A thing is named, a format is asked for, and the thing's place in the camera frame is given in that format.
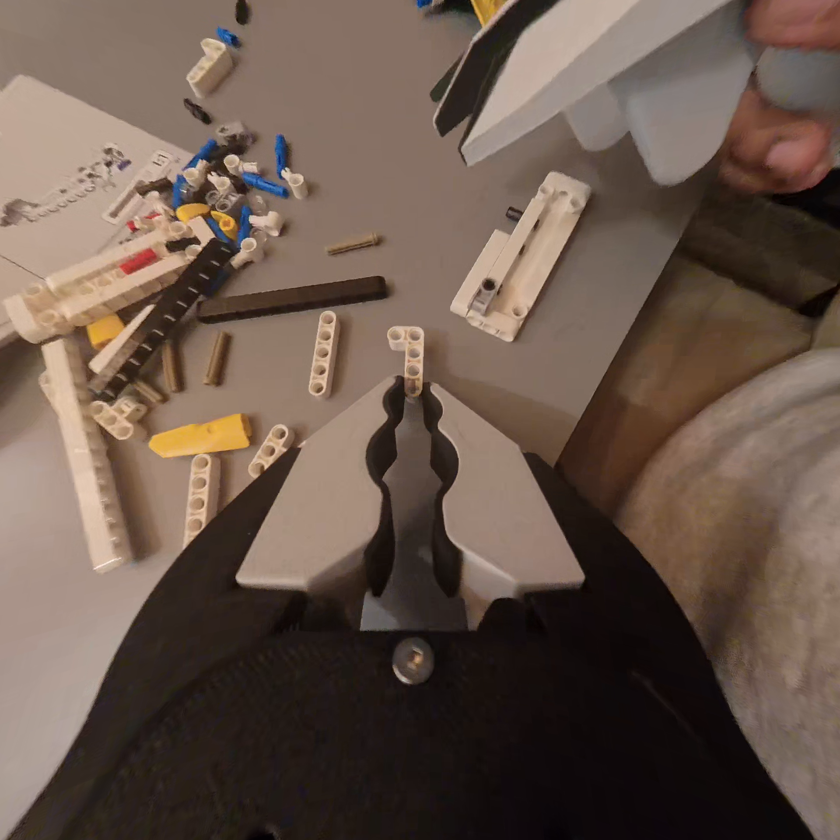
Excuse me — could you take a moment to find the white L-shaped lego beam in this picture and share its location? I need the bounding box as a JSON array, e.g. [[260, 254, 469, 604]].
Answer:
[[185, 37, 235, 100], [386, 325, 425, 399]]

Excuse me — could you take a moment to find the white five-hole lego beam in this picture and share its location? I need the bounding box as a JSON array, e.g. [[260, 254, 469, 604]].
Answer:
[[308, 310, 340, 399]]

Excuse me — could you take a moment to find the black toothed lego beam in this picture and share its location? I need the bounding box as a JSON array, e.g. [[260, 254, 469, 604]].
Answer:
[[91, 238, 238, 403]]

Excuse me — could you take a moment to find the small yellow lego block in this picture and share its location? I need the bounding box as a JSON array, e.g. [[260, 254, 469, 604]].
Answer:
[[86, 314, 126, 350]]

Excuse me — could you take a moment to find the white lego panel assembly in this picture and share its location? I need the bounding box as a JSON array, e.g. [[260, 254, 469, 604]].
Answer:
[[450, 171, 593, 343]]

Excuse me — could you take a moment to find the long thick white lego beam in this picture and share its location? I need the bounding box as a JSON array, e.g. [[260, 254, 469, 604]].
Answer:
[[39, 336, 137, 574]]

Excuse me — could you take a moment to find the long thin white holed beam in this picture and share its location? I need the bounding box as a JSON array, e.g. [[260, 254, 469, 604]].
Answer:
[[182, 453, 221, 550]]

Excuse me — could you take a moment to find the yellow curved lego panel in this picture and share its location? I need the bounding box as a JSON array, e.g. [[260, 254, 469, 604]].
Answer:
[[148, 413, 253, 459]]

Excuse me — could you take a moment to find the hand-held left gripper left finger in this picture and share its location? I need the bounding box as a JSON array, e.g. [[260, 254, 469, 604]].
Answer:
[[235, 374, 406, 631]]

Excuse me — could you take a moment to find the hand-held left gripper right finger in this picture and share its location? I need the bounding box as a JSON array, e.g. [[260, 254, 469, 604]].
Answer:
[[420, 379, 586, 631]]

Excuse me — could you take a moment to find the white flat lego panel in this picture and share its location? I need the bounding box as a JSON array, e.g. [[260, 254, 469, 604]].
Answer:
[[87, 304, 158, 376]]

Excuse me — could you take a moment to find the person's right hand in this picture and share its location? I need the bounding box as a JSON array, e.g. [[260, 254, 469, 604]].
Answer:
[[715, 0, 840, 195]]

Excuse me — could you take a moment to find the lego instruction booklet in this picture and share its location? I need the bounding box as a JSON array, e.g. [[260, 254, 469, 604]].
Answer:
[[0, 74, 193, 347]]

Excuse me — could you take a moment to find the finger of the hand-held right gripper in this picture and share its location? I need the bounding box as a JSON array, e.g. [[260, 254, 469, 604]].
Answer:
[[458, 0, 746, 166], [430, 45, 487, 139]]

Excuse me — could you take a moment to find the pile of small lego pieces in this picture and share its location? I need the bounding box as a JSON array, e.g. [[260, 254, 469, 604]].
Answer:
[[121, 120, 311, 271]]

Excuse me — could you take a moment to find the smooth black lego beam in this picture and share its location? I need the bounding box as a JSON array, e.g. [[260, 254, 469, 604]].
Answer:
[[196, 275, 389, 324]]

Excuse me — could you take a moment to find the person's grey clothing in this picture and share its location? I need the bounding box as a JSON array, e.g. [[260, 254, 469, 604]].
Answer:
[[616, 348, 840, 840]]

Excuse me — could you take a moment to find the large white T-shaped lego piece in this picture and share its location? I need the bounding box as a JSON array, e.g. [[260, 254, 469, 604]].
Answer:
[[89, 396, 149, 441]]

